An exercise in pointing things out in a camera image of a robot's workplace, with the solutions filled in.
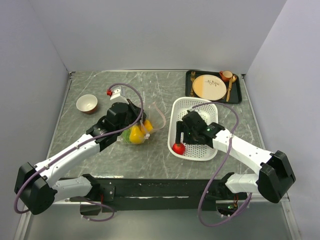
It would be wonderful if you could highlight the green grapes bunch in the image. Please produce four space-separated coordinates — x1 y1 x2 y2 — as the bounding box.
120 129 131 144

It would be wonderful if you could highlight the yellow pear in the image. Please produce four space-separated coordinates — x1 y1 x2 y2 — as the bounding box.
129 125 146 145

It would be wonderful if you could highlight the clear zip top bag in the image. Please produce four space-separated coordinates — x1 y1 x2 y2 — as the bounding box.
118 102 167 145

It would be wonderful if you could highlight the orange yellow mango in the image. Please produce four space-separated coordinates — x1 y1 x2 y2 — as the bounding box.
143 119 154 133

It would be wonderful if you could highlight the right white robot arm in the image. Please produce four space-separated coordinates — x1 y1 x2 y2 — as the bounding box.
175 111 296 204

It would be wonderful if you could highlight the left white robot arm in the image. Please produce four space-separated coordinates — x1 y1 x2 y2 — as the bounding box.
14 100 146 215

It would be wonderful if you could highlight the white perforated basket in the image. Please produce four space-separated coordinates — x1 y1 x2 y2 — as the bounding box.
167 96 219 162

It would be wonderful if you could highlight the white brown bowl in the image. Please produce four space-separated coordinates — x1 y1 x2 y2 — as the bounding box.
75 94 98 115

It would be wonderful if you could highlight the cream orange plate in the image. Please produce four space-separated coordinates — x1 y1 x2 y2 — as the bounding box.
193 74 227 101

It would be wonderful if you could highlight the black tray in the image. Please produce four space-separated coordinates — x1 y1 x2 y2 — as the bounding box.
185 70 242 104

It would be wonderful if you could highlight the gold fork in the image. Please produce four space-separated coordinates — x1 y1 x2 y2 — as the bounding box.
189 71 196 97

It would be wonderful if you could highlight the orange cup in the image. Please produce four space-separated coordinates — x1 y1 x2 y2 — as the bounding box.
219 70 233 82

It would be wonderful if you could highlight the gold spoon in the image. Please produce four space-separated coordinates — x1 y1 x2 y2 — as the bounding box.
226 74 237 102

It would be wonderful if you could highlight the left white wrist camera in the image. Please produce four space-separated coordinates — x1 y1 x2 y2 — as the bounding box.
110 86 127 103

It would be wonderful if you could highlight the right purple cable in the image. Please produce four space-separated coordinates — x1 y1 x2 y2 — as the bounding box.
191 101 253 227

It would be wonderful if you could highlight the purple cable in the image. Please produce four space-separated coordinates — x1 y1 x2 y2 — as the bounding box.
191 101 253 227
13 83 145 214

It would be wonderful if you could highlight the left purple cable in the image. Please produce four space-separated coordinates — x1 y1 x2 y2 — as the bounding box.
13 83 145 214

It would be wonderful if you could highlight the aluminium rail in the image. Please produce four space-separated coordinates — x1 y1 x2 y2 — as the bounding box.
24 194 291 208

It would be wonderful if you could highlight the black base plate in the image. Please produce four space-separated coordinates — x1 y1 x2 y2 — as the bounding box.
69 173 253 217

